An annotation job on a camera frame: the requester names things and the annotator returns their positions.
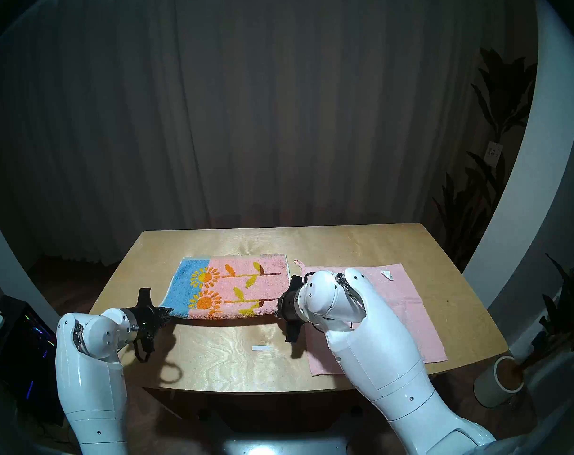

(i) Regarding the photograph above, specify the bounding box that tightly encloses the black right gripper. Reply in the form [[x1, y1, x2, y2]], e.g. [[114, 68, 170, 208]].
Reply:
[[274, 275, 303, 343]]

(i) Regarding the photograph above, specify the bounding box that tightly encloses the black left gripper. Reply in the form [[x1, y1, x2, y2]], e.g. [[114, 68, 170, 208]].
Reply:
[[128, 288, 175, 341]]

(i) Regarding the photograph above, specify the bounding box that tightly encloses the sunflower print terry towel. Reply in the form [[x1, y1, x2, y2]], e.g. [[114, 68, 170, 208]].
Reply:
[[160, 254, 291, 321]]

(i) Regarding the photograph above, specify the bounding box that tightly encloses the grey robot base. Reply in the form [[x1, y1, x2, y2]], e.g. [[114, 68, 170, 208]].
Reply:
[[211, 435, 349, 455]]

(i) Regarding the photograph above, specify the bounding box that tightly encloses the plain pink terry towel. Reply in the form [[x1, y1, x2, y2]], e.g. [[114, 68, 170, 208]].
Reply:
[[293, 260, 448, 377]]

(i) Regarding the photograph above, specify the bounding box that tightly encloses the black computer tower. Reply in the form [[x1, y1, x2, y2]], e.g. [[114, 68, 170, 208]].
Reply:
[[0, 295, 79, 426]]

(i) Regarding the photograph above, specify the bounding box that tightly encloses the grey pleated curtain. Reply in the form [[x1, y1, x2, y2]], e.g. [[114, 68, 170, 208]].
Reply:
[[0, 0, 538, 270]]

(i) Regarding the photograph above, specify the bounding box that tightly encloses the white round plant pot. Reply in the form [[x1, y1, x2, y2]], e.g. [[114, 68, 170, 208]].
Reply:
[[474, 355, 525, 408]]

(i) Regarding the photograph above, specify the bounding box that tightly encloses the dark spiky potted plant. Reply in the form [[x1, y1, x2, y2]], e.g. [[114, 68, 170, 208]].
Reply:
[[519, 241, 574, 369]]

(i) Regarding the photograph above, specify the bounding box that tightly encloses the tall dark leafy plant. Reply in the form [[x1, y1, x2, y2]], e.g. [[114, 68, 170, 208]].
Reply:
[[431, 46, 538, 270]]

